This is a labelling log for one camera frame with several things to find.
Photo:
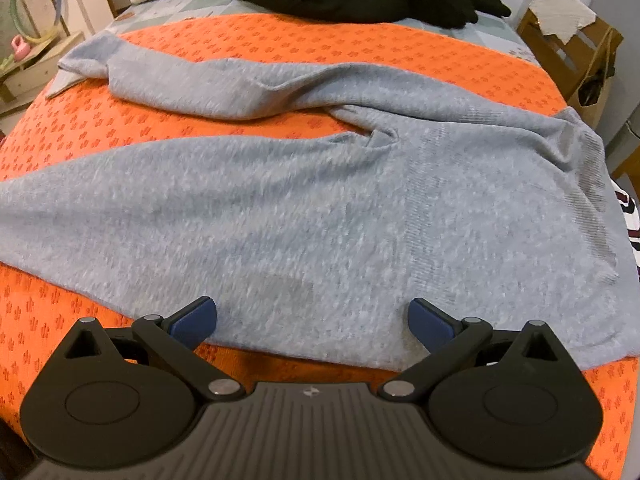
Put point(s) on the pink toy kettlebell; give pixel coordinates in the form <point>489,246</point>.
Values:
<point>21,49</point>

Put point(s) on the wooden shelf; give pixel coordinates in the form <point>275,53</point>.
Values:
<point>30,67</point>

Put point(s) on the colourful hula hoop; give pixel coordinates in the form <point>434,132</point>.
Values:
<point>35,5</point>

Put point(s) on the grey knit sweater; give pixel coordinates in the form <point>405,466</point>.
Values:
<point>310,210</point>

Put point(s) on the brown paper bag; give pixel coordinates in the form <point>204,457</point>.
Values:
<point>575,35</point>

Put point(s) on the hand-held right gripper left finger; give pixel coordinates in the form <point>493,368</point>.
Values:
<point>196,321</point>

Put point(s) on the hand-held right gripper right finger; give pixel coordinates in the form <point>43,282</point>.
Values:
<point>424,323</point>

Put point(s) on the orange patterned blanket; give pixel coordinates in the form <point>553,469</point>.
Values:
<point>300,40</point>

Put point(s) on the dark red white cloth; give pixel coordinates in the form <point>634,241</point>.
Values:
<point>631,225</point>

